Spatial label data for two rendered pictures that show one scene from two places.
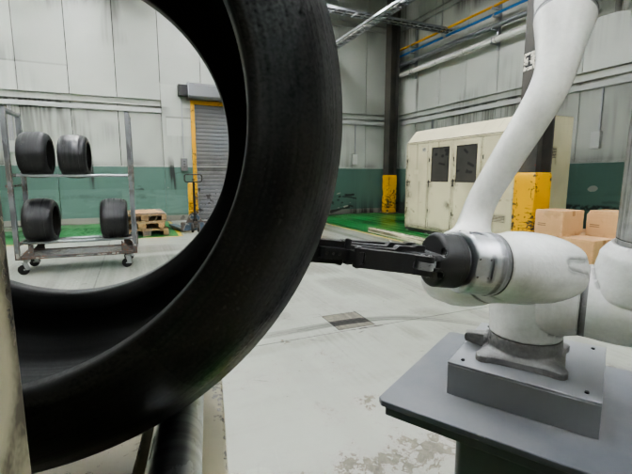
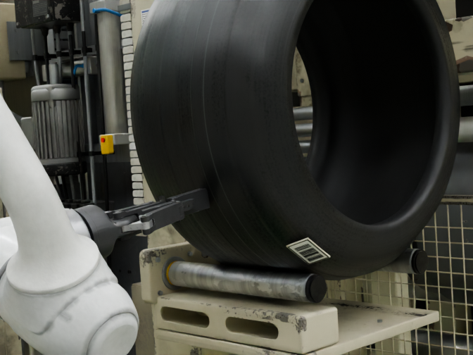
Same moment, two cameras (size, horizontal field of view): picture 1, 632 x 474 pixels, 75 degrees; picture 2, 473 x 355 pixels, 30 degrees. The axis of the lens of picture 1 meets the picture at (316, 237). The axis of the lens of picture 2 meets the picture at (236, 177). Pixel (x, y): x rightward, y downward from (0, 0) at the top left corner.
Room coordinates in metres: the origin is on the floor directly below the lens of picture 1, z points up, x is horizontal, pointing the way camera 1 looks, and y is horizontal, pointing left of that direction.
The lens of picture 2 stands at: (1.69, -0.58, 1.15)
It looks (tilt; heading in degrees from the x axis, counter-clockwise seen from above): 3 degrees down; 151
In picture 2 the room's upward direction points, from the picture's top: 4 degrees counter-clockwise
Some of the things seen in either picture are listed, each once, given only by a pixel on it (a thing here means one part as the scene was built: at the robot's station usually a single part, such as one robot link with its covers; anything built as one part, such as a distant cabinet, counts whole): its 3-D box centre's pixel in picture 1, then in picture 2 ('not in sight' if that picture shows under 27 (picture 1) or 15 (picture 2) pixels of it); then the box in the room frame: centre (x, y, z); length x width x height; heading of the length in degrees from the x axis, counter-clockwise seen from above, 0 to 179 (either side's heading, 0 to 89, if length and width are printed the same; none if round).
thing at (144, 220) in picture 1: (144, 221); not in sight; (8.41, 3.56, 0.22); 1.27 x 0.90 x 0.44; 24
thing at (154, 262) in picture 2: not in sight; (226, 260); (0.19, 0.23, 0.90); 0.40 x 0.03 x 0.10; 105
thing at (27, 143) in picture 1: (76, 191); not in sight; (5.15, 3.00, 0.96); 1.33 x 0.64 x 1.92; 112
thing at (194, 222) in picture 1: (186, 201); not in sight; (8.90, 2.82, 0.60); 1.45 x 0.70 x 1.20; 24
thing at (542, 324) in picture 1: (534, 286); not in sight; (0.90, -0.49, 0.90); 0.18 x 0.16 x 0.22; 55
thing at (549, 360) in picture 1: (514, 340); not in sight; (0.92, -0.47, 0.76); 0.22 x 0.18 x 0.06; 58
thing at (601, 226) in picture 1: (593, 239); not in sight; (5.01, -3.45, 0.37); 1.23 x 0.84 x 0.74; 114
